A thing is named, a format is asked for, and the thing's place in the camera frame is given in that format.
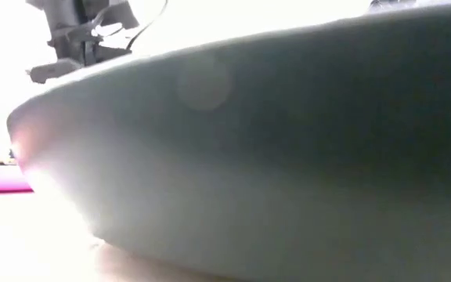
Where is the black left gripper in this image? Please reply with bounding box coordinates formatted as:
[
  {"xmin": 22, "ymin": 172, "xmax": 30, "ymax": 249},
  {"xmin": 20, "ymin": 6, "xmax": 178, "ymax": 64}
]
[{"xmin": 25, "ymin": 0, "xmax": 140, "ymax": 85}]

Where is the dark teal plate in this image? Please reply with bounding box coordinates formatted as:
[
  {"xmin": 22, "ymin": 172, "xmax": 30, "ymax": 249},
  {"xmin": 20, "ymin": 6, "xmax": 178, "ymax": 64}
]
[{"xmin": 6, "ymin": 0, "xmax": 451, "ymax": 282}]

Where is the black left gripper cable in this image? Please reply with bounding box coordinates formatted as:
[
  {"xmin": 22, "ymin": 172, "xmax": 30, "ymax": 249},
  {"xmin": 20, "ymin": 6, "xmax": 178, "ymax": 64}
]
[{"xmin": 125, "ymin": 0, "xmax": 169, "ymax": 52}]

